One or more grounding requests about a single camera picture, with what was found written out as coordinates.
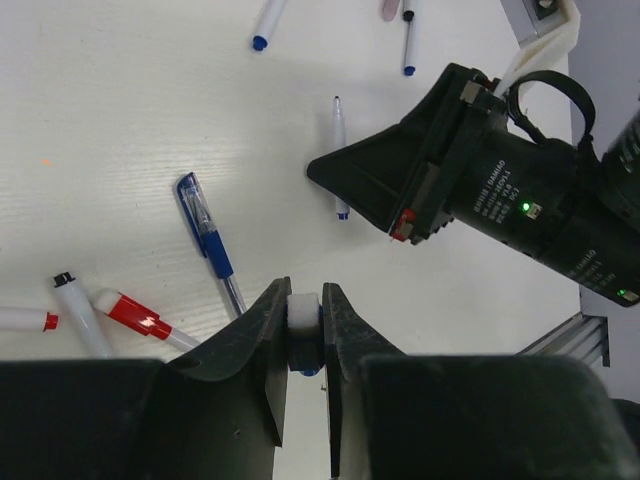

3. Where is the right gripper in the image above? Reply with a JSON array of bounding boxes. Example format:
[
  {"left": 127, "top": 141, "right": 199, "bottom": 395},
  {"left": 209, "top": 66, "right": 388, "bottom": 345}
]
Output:
[{"left": 306, "top": 63, "right": 595, "bottom": 260}]

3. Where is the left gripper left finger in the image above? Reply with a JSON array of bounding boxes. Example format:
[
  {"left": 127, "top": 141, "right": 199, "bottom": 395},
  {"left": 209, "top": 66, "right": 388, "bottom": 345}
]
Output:
[{"left": 1, "top": 278, "right": 291, "bottom": 479}]

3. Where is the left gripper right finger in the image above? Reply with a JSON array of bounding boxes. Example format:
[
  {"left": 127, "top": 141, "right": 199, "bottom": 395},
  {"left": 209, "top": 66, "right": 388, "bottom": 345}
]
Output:
[{"left": 322, "top": 283, "right": 639, "bottom": 479}]

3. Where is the blue capped whiteboard marker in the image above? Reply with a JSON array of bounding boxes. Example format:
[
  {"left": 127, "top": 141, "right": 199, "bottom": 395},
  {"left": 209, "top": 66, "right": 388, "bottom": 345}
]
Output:
[
  {"left": 251, "top": 0, "right": 287, "bottom": 52},
  {"left": 332, "top": 95, "right": 351, "bottom": 221}
]

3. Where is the red ballpoint pen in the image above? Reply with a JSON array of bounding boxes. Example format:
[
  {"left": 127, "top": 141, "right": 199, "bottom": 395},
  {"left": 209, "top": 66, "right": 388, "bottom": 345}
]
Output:
[{"left": 93, "top": 288, "right": 201, "bottom": 352}]

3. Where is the pink highlighter pen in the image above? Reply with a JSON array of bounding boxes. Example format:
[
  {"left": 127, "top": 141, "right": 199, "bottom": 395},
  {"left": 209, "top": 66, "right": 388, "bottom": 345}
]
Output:
[{"left": 381, "top": 0, "right": 400, "bottom": 22}]

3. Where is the black capped whiteboard marker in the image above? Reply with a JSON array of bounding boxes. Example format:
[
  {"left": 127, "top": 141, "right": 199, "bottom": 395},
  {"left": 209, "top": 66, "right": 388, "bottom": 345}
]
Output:
[{"left": 402, "top": 0, "right": 420, "bottom": 77}]

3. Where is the blue ballpoint pen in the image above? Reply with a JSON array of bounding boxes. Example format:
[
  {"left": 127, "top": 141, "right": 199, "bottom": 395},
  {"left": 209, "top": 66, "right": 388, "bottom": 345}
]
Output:
[{"left": 176, "top": 172, "right": 246, "bottom": 318}]

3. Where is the red capped whiteboard marker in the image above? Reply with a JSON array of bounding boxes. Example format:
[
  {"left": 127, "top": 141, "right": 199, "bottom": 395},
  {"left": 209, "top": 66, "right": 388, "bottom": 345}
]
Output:
[{"left": 0, "top": 307, "right": 59, "bottom": 332}]

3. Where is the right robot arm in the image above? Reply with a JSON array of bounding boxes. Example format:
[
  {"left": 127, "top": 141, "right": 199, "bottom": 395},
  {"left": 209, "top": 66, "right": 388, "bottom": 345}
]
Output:
[{"left": 306, "top": 64, "right": 639, "bottom": 308}]

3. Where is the black tipped marker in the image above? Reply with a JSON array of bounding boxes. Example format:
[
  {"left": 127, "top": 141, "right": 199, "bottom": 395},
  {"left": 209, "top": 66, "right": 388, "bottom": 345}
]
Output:
[{"left": 53, "top": 272, "right": 114, "bottom": 359}]

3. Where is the aluminium rail frame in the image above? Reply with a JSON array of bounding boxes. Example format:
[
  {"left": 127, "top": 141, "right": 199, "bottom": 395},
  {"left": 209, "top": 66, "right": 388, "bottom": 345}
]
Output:
[{"left": 519, "top": 313, "right": 610, "bottom": 368}]

